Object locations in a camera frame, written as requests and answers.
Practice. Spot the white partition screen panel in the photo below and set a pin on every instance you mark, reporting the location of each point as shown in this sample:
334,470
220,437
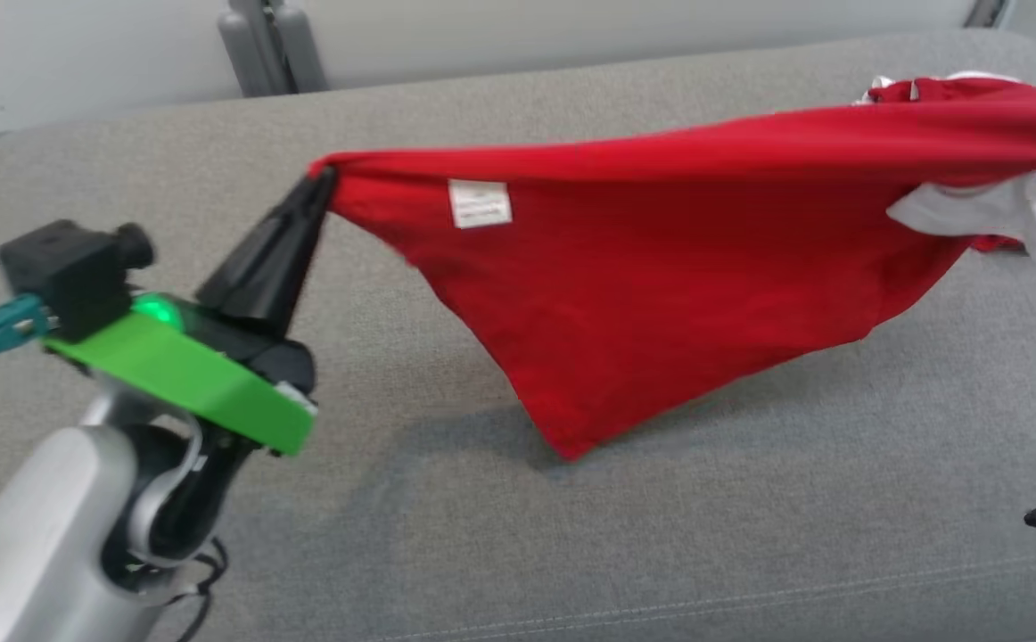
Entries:
616,36

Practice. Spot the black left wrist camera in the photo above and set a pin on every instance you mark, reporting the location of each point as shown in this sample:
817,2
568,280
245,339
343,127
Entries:
72,267

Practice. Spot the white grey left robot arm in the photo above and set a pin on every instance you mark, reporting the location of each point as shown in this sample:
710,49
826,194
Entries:
36,535

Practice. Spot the red and white basketball jersey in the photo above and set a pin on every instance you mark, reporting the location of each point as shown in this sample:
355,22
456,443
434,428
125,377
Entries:
625,285

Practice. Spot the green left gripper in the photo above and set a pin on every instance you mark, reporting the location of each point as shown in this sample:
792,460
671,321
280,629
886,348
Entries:
188,374

